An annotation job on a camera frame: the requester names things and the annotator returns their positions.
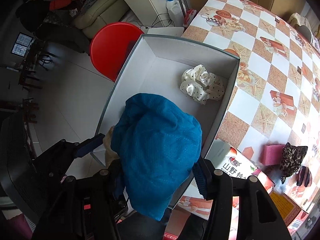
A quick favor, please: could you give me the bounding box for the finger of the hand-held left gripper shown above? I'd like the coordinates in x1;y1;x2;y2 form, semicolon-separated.
34;133;106;167

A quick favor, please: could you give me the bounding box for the cream polka dot scrunchie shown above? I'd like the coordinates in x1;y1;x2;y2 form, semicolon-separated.
179;64;225;105

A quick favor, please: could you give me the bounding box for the black cable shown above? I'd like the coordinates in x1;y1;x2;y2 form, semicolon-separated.
140;12;175;29

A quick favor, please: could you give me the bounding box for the white bowl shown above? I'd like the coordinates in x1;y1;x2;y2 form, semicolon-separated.
299;25;316;43

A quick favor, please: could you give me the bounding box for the grey cardboard box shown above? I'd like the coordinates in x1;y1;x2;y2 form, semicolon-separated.
90;34;240;209

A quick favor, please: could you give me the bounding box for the white jug with blue cap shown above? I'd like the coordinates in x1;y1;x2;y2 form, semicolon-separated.
166;0;188;22

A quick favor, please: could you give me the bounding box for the grey mop pole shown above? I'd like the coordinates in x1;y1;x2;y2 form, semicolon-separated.
172;0;198;28

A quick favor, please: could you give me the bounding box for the checkered printed tablecloth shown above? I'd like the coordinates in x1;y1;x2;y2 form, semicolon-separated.
175;0;320;220

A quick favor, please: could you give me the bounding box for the dark wooden chair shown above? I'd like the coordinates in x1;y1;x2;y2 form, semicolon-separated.
7;40;58;90

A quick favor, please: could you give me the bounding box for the red plastic stool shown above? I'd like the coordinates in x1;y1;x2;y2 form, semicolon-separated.
89;22;145;82

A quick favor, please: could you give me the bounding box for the blue cloth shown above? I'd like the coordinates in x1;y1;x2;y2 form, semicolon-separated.
111;93;202;222

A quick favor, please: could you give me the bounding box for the floral tissue pack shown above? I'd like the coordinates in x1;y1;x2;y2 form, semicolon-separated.
209;139;275;205

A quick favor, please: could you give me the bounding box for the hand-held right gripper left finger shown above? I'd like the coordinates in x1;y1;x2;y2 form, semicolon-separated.
31;159;128;240

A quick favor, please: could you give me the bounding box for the black framed panel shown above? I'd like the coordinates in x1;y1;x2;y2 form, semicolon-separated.
11;32;33;55

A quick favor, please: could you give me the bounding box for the beige patterned cloth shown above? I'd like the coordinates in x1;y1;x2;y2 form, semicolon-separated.
289;12;312;27

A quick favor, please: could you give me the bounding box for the beige knit hat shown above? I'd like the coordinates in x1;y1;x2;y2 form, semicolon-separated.
104;126;120;168

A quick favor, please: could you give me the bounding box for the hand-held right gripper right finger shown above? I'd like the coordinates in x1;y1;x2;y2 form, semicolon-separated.
192;156;293;240

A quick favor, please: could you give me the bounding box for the pink sponge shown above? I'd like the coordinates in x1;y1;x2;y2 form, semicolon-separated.
259;144;285;167

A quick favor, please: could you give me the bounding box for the beige sofa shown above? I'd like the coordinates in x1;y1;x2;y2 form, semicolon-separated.
72;0;130;39

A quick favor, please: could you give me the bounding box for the dark purple knit band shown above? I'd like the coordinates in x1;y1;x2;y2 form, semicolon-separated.
296;165;313;187

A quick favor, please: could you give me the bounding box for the leopard print cloth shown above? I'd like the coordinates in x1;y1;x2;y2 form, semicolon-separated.
279;142;308;184

